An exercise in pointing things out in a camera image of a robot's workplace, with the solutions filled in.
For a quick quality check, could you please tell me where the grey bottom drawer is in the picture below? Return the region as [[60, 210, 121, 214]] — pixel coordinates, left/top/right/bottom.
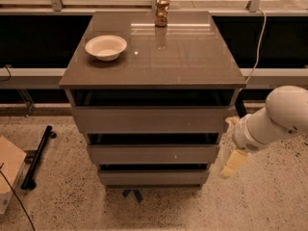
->
[[97, 170, 209, 186]]

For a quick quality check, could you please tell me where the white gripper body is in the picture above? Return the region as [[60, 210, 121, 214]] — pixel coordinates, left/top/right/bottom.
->
[[232, 114, 266, 153]]

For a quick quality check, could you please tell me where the grey top drawer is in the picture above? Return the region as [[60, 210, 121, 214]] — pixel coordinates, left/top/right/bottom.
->
[[72, 107, 231, 134]]

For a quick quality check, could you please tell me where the blue tape cross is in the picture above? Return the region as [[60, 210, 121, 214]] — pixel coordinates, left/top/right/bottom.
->
[[121, 189, 144, 205]]

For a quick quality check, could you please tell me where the grey drawer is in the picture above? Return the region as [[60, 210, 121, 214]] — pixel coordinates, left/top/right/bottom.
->
[[87, 144, 219, 165], [97, 170, 209, 186], [72, 107, 231, 134]]

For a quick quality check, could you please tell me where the black tube on floor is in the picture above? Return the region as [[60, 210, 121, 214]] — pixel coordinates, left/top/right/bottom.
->
[[21, 125, 57, 190]]

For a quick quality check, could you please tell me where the black cable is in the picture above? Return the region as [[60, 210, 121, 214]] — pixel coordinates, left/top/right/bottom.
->
[[0, 162, 36, 231]]

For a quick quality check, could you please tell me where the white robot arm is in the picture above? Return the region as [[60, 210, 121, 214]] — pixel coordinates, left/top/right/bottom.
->
[[220, 86, 308, 179]]

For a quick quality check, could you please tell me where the crushed golden can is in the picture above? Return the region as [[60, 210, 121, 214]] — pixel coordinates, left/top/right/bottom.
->
[[155, 0, 169, 27]]

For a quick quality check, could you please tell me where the white cable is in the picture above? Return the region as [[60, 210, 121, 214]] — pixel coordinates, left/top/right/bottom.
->
[[244, 9, 268, 85]]

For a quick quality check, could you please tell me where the grey drawer cabinet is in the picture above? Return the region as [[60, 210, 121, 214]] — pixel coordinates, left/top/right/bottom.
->
[[60, 12, 245, 189]]

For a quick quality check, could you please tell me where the white bowl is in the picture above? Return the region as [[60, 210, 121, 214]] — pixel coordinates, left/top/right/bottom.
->
[[85, 36, 127, 62]]

